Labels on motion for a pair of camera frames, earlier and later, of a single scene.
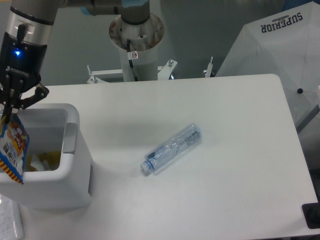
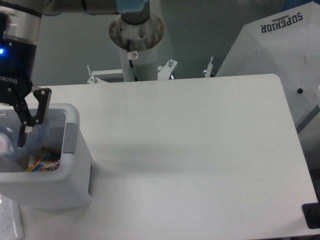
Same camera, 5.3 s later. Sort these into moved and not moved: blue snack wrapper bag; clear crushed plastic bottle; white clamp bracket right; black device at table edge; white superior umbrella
Moved: clear crushed plastic bottle; blue snack wrapper bag
Not moved: white clamp bracket right; white superior umbrella; black device at table edge
